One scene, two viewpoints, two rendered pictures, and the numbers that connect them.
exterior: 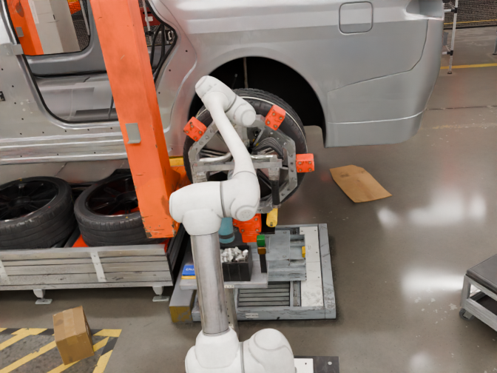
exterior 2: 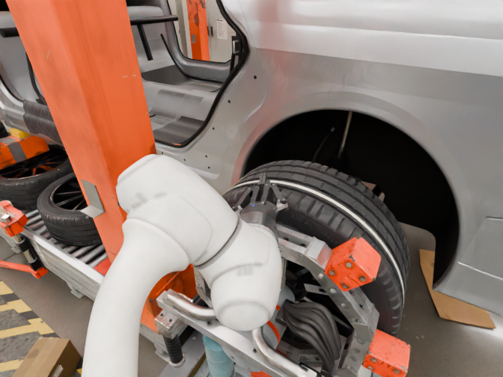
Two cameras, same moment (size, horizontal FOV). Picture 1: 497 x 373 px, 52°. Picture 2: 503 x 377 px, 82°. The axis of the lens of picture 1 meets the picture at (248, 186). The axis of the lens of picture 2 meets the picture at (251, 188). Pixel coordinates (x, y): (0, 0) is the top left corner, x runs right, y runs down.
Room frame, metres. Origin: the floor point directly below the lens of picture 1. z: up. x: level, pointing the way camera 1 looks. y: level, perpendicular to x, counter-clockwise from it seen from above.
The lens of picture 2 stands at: (1.83, -0.13, 1.60)
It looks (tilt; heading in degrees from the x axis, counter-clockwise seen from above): 34 degrees down; 23
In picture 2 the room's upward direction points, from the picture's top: straight up
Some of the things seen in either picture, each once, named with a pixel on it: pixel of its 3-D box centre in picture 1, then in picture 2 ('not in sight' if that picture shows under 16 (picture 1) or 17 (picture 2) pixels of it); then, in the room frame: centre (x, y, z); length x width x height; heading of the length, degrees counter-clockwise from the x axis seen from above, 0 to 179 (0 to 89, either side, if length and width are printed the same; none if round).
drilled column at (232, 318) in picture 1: (224, 308); not in sight; (1.99, 0.20, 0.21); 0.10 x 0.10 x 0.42; 83
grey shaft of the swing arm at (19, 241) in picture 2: not in sight; (25, 247); (2.45, 1.65, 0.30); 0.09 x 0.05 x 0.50; 83
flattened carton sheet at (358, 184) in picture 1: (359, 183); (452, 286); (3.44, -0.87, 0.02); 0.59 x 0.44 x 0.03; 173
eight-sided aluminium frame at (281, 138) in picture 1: (243, 166); (272, 301); (2.32, 0.01, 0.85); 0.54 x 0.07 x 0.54; 83
